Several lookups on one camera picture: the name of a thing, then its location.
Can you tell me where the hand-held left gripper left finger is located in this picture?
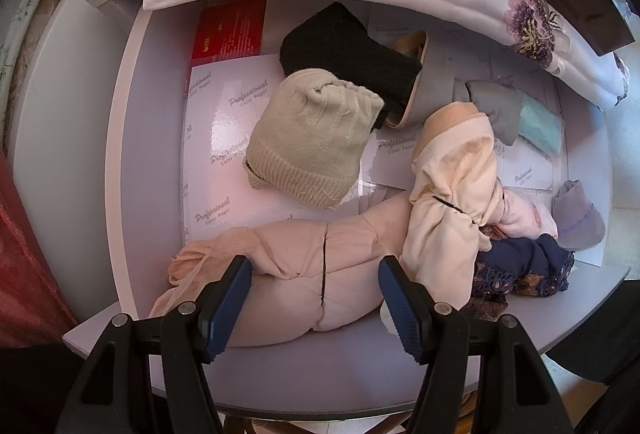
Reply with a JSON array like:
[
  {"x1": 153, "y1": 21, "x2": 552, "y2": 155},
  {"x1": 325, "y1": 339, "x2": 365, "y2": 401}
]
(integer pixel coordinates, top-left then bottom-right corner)
[{"x1": 55, "y1": 255, "x2": 253, "y2": 434}]

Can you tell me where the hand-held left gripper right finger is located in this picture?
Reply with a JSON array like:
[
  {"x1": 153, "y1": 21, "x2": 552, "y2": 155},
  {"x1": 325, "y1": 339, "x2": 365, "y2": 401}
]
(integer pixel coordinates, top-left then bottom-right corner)
[{"x1": 377, "y1": 255, "x2": 573, "y2": 434}]

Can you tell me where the nude pink tights bundle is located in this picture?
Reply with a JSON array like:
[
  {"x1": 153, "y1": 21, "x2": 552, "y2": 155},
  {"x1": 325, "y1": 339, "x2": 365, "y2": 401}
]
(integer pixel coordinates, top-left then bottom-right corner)
[{"x1": 147, "y1": 191, "x2": 416, "y2": 347}]

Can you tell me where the pale lilac drawer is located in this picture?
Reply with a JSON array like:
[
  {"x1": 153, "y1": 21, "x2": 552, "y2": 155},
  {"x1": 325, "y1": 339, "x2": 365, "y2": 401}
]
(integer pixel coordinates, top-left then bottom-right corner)
[{"x1": 10, "y1": 0, "x2": 631, "y2": 420}]

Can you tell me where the navy lace underwear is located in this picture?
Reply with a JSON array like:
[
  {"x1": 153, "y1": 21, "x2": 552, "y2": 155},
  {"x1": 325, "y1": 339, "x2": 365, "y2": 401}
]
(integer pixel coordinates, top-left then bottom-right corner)
[{"x1": 460, "y1": 234, "x2": 576, "y2": 319}]

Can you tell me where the cream tights bundle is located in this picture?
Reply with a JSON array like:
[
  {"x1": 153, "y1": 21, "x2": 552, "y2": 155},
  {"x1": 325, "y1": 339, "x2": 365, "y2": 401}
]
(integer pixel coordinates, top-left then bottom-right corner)
[{"x1": 400, "y1": 102, "x2": 506, "y2": 309}]

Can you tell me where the pink strawberry print cloth bundle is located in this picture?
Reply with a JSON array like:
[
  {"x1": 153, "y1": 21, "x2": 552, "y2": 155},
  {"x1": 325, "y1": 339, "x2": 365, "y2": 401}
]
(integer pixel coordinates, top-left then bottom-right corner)
[{"x1": 480, "y1": 189, "x2": 558, "y2": 245}]

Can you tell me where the beige knit sock bundle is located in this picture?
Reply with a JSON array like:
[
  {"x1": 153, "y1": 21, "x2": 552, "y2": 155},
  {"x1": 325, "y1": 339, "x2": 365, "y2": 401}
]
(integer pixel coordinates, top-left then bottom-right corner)
[{"x1": 242, "y1": 68, "x2": 386, "y2": 209}]

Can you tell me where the lilac sock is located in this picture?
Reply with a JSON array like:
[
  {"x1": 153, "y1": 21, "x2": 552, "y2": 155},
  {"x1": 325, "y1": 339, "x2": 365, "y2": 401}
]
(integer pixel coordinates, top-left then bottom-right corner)
[{"x1": 550, "y1": 180, "x2": 606, "y2": 251}]

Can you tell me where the black sock bundle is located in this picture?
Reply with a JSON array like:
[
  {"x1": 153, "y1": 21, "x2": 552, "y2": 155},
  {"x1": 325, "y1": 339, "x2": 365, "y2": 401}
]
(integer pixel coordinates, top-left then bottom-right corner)
[{"x1": 279, "y1": 2, "x2": 423, "y2": 129}]

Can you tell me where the red satin cloth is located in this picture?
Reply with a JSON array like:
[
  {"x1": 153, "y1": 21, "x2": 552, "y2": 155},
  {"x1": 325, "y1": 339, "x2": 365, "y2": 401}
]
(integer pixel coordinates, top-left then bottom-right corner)
[{"x1": 0, "y1": 149, "x2": 81, "y2": 350}]

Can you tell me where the grey cloth bundle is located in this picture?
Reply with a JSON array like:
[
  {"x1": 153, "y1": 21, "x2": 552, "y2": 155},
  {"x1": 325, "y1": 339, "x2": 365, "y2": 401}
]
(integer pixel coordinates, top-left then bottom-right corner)
[{"x1": 465, "y1": 76, "x2": 526, "y2": 147}]

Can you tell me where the mint green cloth roll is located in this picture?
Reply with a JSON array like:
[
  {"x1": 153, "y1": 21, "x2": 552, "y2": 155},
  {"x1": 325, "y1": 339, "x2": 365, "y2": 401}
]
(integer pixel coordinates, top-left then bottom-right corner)
[{"x1": 515, "y1": 96, "x2": 563, "y2": 157}]

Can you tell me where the grey beige-edged insole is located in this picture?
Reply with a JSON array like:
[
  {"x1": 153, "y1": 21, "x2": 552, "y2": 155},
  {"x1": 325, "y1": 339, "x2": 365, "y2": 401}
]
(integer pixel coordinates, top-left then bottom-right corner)
[{"x1": 382, "y1": 30, "x2": 476, "y2": 131}]

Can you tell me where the red packet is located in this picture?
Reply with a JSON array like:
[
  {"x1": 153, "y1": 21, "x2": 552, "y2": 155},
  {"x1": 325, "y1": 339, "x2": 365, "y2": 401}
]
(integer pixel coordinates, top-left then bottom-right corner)
[{"x1": 190, "y1": 0, "x2": 266, "y2": 67}]

